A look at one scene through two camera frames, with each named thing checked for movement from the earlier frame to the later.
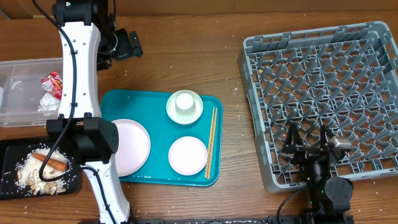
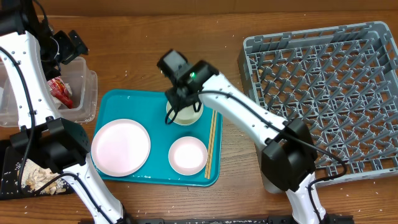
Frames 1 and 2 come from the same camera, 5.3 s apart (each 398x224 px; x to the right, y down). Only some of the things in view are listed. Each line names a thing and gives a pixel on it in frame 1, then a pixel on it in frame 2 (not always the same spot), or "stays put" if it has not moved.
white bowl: [185, 107] stays put
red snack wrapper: [53, 84] stays put
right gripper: [305, 153] → [179, 96]
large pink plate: [134, 147] stays put
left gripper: [127, 49] → [71, 51]
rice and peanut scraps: [44, 170] stays put
